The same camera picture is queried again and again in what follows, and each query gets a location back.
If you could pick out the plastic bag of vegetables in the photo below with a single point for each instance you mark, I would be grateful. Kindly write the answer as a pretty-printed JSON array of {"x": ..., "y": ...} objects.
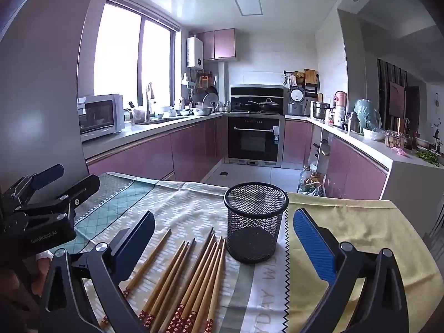
[{"x": 312, "y": 189}]

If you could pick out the wall-mounted utensil rack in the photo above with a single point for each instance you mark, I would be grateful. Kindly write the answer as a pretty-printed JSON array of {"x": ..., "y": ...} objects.
[{"x": 201, "y": 81}]

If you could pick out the white bowl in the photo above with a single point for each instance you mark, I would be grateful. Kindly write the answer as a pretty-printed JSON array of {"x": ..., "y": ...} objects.
[{"x": 374, "y": 134}]

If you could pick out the pink base cabinets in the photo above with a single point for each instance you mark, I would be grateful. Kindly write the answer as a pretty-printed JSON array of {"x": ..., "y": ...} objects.
[{"x": 194, "y": 145}]

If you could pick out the green plastic bag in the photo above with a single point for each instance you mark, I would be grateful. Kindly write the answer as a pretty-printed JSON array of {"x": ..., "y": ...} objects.
[{"x": 366, "y": 114}]

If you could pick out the white kitchen countertop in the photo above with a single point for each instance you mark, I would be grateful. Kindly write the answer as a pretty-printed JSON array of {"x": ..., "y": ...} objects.
[{"x": 149, "y": 130}]

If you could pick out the grey refrigerator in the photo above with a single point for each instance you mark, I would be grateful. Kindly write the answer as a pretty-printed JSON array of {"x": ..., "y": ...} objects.
[{"x": 41, "y": 111}]

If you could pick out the steel pot lid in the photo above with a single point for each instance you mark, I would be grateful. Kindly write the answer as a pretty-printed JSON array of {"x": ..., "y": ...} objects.
[{"x": 210, "y": 102}]

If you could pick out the steel vacuum flask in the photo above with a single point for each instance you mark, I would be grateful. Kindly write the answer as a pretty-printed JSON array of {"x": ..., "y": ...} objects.
[{"x": 353, "y": 123}]

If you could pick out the black wok with glass lid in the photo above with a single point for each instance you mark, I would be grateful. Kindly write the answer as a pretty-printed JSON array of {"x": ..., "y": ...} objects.
[{"x": 267, "y": 105}]

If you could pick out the white plastic container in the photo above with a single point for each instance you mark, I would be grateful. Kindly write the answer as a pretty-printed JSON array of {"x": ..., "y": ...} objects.
[{"x": 340, "y": 116}]

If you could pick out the clear water jug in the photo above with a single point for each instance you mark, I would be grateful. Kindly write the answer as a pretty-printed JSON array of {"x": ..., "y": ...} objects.
[{"x": 306, "y": 175}]

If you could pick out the white gas water heater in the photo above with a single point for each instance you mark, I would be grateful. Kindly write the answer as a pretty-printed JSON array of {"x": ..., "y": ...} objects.
[{"x": 194, "y": 52}]

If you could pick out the black mesh utensil holder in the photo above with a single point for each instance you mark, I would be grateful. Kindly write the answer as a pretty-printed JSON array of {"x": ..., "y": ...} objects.
[{"x": 256, "y": 229}]

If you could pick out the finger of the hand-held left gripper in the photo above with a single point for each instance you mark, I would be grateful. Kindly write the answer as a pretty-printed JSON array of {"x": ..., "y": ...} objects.
[
  {"x": 48, "y": 176},
  {"x": 83, "y": 190}
]

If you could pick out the chrome kitchen faucet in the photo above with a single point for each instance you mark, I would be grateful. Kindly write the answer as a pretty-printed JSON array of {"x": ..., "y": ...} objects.
[{"x": 149, "y": 100}]

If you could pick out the green leafy vegetables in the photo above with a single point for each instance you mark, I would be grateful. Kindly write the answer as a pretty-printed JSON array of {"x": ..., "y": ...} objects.
[{"x": 428, "y": 156}]

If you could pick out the white microwave oven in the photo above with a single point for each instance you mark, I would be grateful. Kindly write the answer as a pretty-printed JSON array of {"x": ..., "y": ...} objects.
[{"x": 97, "y": 114}]

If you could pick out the bunch of wooden chopsticks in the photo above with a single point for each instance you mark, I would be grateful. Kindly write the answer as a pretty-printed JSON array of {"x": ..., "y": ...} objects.
[{"x": 194, "y": 284}]

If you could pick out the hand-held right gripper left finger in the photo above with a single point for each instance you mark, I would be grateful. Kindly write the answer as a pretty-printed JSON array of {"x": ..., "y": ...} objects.
[{"x": 138, "y": 237}]

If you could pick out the kitchen window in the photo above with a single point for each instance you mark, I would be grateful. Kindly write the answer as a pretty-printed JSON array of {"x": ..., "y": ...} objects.
[{"x": 118, "y": 59}]

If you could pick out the pink wall cabinets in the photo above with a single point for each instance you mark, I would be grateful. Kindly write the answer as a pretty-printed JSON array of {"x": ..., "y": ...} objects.
[{"x": 222, "y": 43}]

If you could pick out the ceiling light panel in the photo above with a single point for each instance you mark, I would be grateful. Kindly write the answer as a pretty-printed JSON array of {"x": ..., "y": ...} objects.
[{"x": 247, "y": 4}]

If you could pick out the pink thermos jug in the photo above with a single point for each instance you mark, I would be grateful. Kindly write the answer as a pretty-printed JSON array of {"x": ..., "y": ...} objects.
[{"x": 340, "y": 99}]

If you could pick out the stainless steel pot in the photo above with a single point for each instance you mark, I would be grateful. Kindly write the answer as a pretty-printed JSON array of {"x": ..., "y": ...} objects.
[{"x": 319, "y": 111}]

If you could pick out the black frying pan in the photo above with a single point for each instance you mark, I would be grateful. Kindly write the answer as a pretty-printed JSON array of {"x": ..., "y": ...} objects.
[{"x": 239, "y": 105}]

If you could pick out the white rice cooker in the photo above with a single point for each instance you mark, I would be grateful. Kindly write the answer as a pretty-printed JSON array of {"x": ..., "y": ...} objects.
[{"x": 296, "y": 100}]

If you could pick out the black built-in oven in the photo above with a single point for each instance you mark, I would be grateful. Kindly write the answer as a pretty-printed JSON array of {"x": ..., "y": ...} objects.
[{"x": 253, "y": 142}]

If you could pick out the wall rack with cutting boards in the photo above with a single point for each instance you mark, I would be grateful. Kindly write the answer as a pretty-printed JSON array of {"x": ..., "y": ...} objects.
[{"x": 310, "y": 79}]

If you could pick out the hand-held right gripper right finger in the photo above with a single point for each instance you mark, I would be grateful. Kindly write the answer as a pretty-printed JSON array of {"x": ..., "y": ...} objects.
[{"x": 312, "y": 239}]

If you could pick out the stainless steel bowl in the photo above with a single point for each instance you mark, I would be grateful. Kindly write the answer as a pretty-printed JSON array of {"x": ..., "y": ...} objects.
[{"x": 202, "y": 111}]

